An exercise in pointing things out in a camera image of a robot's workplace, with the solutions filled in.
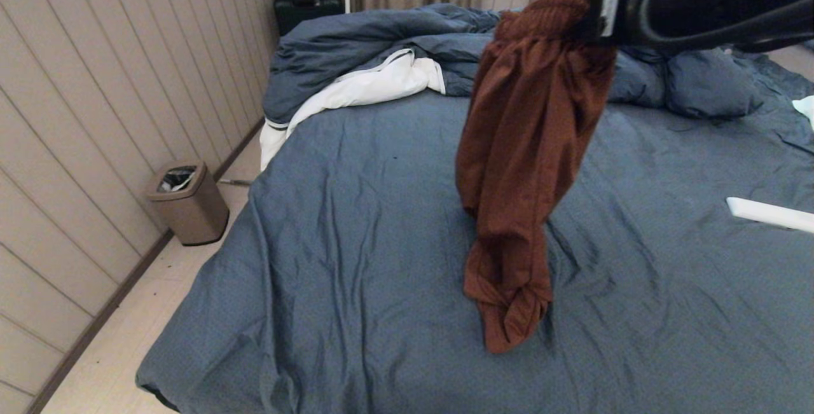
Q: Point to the rust brown shorts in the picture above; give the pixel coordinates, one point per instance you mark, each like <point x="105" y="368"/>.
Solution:
<point x="528" y="147"/>

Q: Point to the pale crumpled cloth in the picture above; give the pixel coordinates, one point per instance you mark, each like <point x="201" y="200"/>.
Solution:
<point x="806" y="109"/>

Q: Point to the white blanket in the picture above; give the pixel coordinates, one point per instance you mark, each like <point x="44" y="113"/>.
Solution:
<point x="369" y="84"/>

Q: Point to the rumpled dark blue duvet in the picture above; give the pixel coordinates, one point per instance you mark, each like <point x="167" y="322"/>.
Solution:
<point x="356" y="39"/>

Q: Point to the white flat rectangular object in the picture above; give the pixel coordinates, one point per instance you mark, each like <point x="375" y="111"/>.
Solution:
<point x="769" y="213"/>

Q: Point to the black suitcase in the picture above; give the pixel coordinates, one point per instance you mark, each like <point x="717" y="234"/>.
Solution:
<point x="305" y="12"/>

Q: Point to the blue bed sheet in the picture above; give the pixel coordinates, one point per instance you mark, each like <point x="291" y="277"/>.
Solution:
<point x="381" y="242"/>

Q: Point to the beige trash bin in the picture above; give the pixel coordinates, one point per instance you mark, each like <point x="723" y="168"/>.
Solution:
<point x="194" y="213"/>

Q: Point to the black bin liner bag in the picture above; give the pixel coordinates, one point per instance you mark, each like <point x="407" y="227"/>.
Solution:
<point x="177" y="179"/>

